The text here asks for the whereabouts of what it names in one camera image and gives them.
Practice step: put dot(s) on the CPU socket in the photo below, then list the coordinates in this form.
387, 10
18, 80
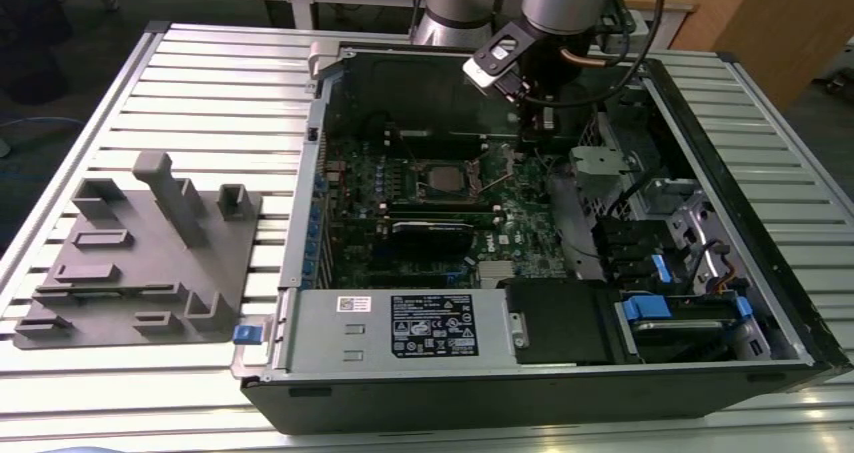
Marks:
420, 180

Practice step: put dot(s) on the silver chipset heatsink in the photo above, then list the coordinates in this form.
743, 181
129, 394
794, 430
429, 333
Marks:
496, 269

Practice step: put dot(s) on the black graphics card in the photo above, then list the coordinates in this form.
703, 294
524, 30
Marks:
427, 245

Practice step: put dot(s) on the grey parts rack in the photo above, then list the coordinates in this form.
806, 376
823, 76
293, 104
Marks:
146, 253

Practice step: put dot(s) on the silver metal drive cage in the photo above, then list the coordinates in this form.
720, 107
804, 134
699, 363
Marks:
667, 188

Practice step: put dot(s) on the black office chair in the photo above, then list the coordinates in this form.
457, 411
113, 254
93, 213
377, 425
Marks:
33, 48

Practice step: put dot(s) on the grey metal bracket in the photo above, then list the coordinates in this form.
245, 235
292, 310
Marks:
596, 168

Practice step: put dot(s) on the hard disk in blue carrier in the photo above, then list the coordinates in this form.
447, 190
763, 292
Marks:
643, 307

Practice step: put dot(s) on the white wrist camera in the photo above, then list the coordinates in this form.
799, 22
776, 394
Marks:
496, 58

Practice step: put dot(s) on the black plastic drive bracket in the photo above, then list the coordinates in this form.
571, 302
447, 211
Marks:
627, 243

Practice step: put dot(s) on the grey power supply unit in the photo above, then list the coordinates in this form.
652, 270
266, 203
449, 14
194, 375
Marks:
320, 333

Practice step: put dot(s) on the chair base with wheels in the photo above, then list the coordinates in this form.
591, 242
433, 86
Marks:
842, 80

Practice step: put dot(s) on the wooden cabinet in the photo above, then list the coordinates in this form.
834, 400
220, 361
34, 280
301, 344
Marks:
767, 23

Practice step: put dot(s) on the black RAM slot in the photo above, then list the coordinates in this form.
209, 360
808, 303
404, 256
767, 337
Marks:
440, 204
440, 141
440, 216
443, 152

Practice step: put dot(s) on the green motherboard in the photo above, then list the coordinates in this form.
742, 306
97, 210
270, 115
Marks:
527, 243

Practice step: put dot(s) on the blue case latch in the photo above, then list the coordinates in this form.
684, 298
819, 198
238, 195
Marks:
246, 335

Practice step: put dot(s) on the black open PC case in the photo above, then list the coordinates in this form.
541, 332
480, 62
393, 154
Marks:
467, 403

